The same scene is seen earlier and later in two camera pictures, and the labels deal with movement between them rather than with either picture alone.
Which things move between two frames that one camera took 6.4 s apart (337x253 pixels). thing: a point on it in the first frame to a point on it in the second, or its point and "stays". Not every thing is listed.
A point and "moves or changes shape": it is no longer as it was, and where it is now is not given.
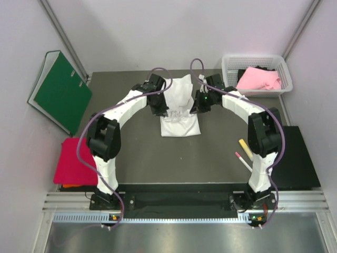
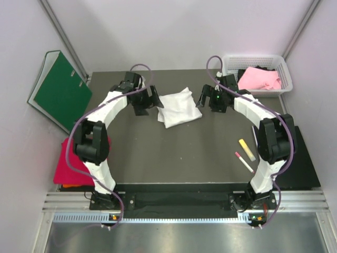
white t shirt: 179,122 moves or changes shape
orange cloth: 66,185 stays
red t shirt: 76,165 stays
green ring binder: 60,95 stays
